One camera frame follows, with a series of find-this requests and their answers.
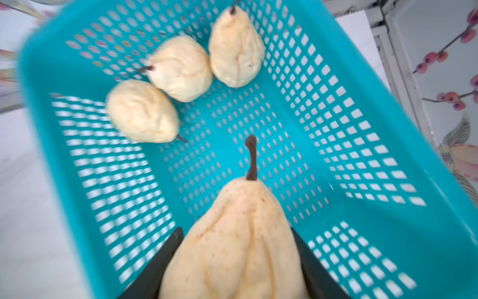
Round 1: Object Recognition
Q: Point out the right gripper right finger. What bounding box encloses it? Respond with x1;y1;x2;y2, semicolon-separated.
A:
291;228;351;299

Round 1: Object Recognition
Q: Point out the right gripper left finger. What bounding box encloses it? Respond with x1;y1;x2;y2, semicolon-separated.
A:
118;227;184;299

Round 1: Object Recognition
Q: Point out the yellow pear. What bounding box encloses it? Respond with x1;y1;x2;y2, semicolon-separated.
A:
106;80;186;143
159;136;309;299
140;35;213;103
208;1;266;88

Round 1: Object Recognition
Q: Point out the teal plastic basket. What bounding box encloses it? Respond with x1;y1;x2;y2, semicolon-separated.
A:
17;1;478;299

